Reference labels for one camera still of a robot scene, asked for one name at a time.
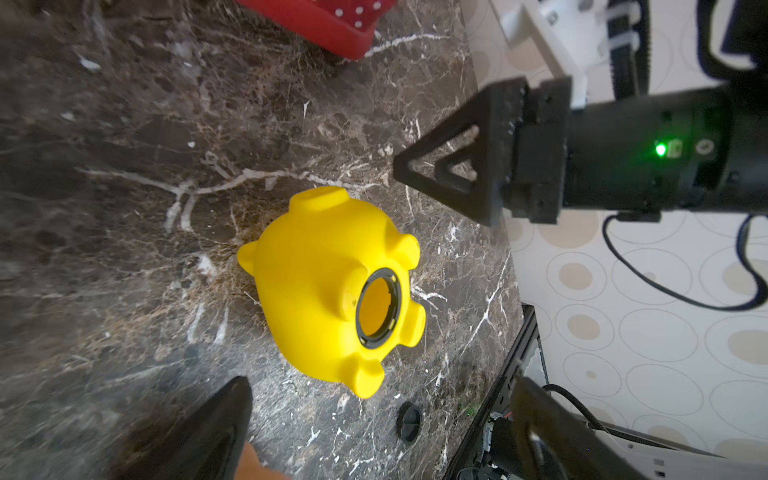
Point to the pink piggy bank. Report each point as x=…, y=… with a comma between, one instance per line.
x=250, y=467

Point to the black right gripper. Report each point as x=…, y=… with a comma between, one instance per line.
x=699, y=150

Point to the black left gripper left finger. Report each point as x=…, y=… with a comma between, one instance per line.
x=206, y=445

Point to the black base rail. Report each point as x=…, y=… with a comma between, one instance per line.
x=473, y=459

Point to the red polka dot toaster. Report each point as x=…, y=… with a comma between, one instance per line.
x=343, y=27

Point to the black round plug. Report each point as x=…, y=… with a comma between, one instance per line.
x=409, y=422

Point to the yellow piggy bank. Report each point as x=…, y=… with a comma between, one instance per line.
x=333, y=279

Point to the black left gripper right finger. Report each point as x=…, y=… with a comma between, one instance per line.
x=552, y=444

